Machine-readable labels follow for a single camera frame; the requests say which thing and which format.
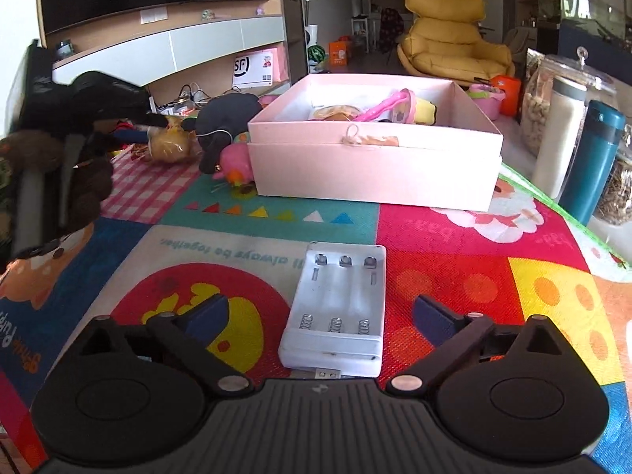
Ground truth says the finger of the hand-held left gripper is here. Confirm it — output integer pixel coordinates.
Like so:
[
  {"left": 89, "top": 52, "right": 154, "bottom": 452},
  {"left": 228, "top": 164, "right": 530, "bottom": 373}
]
[{"left": 115, "top": 113, "right": 169, "bottom": 130}]

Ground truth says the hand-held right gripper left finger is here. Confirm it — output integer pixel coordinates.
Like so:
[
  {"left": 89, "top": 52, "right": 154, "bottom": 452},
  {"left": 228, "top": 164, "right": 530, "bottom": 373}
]
[{"left": 74, "top": 293, "right": 252, "bottom": 398}]

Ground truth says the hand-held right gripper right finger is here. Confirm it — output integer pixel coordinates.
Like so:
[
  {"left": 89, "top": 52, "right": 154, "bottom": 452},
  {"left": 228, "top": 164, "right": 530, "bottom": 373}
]
[{"left": 385, "top": 293, "right": 566, "bottom": 398}]

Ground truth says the yellow toy figure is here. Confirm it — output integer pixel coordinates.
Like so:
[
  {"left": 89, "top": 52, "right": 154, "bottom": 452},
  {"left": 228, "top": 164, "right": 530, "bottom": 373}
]
[{"left": 147, "top": 116, "right": 197, "bottom": 164}]

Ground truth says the black plush toy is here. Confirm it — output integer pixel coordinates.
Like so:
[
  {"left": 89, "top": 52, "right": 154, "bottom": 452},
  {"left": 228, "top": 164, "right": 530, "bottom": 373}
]
[{"left": 195, "top": 94, "right": 265, "bottom": 175}]

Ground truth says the white battery charger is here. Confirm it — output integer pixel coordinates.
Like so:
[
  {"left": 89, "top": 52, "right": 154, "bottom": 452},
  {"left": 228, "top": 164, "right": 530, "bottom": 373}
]
[{"left": 277, "top": 242, "right": 387, "bottom": 381}]

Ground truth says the pink cardboard box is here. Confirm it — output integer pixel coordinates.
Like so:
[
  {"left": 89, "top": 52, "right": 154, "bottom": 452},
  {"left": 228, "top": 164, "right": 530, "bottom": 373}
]
[{"left": 247, "top": 73, "right": 504, "bottom": 213}]

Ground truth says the person's left hand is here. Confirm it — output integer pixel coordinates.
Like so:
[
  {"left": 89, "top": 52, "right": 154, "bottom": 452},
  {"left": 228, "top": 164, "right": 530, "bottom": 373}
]
[{"left": 0, "top": 131, "right": 115, "bottom": 238}]

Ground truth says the colourful cartoon play mat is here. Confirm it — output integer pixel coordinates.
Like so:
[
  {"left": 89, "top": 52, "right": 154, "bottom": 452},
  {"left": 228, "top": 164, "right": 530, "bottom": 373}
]
[{"left": 0, "top": 145, "right": 632, "bottom": 472}]

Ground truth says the wooden television cabinet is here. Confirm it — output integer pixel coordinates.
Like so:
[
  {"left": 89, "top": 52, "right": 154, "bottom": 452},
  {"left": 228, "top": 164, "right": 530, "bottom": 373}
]
[{"left": 37, "top": 0, "right": 292, "bottom": 109}]

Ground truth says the pink duck toy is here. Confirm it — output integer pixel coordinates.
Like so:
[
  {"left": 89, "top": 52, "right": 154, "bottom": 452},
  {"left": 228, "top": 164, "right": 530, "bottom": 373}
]
[{"left": 212, "top": 144, "right": 258, "bottom": 189}]

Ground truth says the white and pink parcel box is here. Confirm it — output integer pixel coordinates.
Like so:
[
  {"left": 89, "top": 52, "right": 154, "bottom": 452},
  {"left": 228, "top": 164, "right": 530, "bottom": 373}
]
[{"left": 232, "top": 48, "right": 290, "bottom": 87}]

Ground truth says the white stick vacuum cleaner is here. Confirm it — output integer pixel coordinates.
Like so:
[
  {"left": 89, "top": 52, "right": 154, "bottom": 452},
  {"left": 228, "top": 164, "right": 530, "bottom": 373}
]
[{"left": 303, "top": 0, "right": 321, "bottom": 75}]

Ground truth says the orange cardboard box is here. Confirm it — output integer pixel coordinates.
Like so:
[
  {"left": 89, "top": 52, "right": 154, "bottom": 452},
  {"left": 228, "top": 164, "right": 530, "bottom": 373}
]
[{"left": 328, "top": 39, "right": 351, "bottom": 68}]

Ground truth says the teal thermos bottle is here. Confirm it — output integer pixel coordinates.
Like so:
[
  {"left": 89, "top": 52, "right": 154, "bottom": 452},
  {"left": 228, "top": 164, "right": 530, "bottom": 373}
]
[{"left": 558, "top": 100, "right": 627, "bottom": 227}]

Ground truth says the white thermos bottle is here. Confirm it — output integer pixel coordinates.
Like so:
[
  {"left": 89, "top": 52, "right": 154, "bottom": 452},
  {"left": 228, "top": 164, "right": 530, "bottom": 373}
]
[{"left": 530, "top": 76, "right": 588, "bottom": 201}]

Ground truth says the pink plastic toy spoon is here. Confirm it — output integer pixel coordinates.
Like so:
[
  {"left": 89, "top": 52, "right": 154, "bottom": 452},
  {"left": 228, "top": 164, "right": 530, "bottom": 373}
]
[{"left": 353, "top": 89, "right": 420, "bottom": 124}]

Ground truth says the glass jar of seeds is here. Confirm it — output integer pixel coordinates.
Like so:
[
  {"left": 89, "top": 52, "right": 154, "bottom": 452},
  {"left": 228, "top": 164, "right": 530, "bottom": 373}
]
[{"left": 592, "top": 123, "right": 632, "bottom": 227}]

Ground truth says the pink toy bucket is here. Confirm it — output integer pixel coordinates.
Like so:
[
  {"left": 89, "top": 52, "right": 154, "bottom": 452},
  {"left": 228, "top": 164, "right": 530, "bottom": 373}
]
[{"left": 466, "top": 84, "right": 507, "bottom": 120}]

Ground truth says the glass jar of nuts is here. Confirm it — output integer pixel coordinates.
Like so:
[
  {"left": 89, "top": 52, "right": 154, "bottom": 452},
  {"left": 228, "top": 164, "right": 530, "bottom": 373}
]
[{"left": 521, "top": 47, "right": 618, "bottom": 159}]

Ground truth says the orange plastic container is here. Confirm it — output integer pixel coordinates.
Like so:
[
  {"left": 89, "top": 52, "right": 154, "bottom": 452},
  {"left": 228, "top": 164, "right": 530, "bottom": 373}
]
[{"left": 491, "top": 75, "right": 523, "bottom": 118}]

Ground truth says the chair with dotted blanket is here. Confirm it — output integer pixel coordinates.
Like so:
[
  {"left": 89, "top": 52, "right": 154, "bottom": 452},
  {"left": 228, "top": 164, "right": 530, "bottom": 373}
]
[{"left": 379, "top": 8, "right": 406, "bottom": 53}]

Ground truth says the yellow lounge armchair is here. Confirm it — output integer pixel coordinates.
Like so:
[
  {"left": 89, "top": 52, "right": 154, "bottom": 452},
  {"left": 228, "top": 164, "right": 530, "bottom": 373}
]
[{"left": 397, "top": 0, "right": 517, "bottom": 87}]

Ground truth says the glass fish tank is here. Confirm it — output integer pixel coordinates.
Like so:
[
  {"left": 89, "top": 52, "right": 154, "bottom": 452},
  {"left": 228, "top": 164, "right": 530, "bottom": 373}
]
[{"left": 558, "top": 0, "right": 632, "bottom": 53}]

